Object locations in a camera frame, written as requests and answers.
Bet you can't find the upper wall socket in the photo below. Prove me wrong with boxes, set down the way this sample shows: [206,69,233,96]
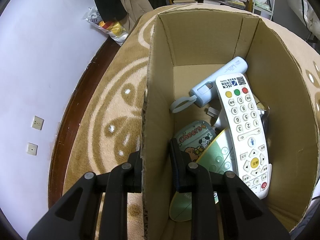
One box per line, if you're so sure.
[31,115,44,131]

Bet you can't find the beige brown patterned rug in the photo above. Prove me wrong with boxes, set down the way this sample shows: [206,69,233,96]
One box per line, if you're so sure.
[62,3,320,240]

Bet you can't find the cardboard box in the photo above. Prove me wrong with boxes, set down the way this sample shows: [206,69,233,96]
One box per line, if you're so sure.
[141,4,319,239]

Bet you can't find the beige hanging coat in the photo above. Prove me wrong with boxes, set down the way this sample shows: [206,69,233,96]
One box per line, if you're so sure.
[120,0,153,33]

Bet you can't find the lower wall socket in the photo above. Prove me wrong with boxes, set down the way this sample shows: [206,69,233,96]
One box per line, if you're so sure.
[27,142,38,155]

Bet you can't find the keys with tag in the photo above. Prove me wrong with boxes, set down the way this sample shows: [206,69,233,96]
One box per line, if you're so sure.
[254,95,270,140]

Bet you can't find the wall socket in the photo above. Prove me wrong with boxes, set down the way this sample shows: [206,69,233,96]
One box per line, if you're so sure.
[27,142,38,155]
[31,115,44,131]

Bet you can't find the light blue cylindrical bottle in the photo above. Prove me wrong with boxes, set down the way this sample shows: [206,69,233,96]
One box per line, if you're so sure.
[170,56,248,113]

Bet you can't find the green cartoon tin case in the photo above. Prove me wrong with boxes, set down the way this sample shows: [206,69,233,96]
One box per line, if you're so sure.
[174,120,216,162]

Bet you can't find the green oval hand fan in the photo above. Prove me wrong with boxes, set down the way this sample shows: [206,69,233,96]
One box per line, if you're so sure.
[169,128,236,222]

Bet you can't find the snack bag on floor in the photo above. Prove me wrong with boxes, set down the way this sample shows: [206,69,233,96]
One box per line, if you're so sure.
[82,6,129,46]

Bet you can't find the white remote control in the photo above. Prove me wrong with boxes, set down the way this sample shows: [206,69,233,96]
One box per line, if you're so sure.
[215,73,272,199]

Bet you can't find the white quilted bedding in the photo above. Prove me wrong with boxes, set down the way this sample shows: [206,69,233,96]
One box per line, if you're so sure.
[287,0,319,39]

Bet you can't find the white rectangular power adapter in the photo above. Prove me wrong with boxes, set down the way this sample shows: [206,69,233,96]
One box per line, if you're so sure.
[207,107,229,130]

